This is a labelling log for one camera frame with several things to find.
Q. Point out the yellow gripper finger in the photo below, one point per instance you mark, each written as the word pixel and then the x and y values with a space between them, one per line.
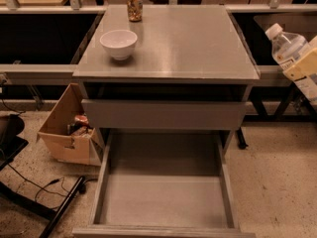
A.
pixel 306 66

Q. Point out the clear plastic water bottle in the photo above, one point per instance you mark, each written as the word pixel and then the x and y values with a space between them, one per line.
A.
pixel 287 49

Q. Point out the grey drawer cabinet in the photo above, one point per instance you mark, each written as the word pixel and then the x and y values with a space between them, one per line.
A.
pixel 169 91

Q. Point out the open grey middle drawer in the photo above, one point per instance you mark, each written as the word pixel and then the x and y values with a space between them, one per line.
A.
pixel 163 185

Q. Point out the grey top drawer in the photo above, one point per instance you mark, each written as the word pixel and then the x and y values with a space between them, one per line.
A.
pixel 144 114

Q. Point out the grey chair seat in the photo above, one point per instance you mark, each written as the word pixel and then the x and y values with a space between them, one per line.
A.
pixel 303 23

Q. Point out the patterned drink can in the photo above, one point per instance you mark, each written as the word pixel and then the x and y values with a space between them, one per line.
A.
pixel 135 10

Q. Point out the white ceramic bowl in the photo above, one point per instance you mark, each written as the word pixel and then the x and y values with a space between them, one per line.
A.
pixel 119 44

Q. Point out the red item in box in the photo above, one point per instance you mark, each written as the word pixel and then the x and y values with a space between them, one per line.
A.
pixel 81 119

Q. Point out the brown cardboard box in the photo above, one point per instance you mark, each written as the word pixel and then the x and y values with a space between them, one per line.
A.
pixel 65 145

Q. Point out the black chair base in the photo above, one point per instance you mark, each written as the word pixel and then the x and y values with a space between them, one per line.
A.
pixel 35 174

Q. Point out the grey metal table frame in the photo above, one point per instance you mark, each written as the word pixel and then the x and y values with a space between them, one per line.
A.
pixel 39 71

